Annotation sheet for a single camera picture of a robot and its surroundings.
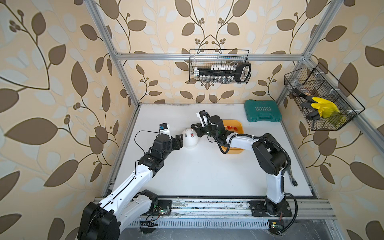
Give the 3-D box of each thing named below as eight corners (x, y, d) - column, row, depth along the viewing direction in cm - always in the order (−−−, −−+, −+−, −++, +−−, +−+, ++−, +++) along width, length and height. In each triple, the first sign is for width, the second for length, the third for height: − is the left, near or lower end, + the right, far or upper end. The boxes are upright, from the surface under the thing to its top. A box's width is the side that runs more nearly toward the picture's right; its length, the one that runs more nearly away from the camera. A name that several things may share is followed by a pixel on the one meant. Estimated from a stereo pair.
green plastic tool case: (246, 122, 112) (248, 117, 107) (241, 103, 124) (243, 98, 120) (280, 122, 112) (283, 117, 107) (272, 103, 124) (274, 98, 120)
